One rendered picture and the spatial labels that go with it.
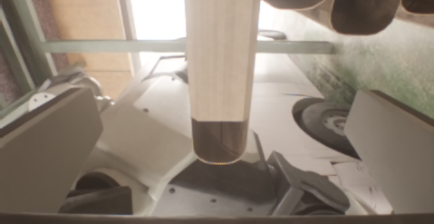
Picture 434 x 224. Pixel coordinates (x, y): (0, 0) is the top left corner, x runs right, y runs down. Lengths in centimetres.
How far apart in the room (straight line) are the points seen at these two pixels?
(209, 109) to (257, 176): 22
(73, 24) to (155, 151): 289
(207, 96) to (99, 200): 16
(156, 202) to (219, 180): 9
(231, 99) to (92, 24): 290
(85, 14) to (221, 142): 287
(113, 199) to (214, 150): 12
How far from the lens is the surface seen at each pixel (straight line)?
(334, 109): 168
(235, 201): 35
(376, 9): 20
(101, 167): 32
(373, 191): 119
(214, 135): 22
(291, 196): 42
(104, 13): 293
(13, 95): 269
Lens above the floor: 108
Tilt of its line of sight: 1 degrees down
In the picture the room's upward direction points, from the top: 90 degrees counter-clockwise
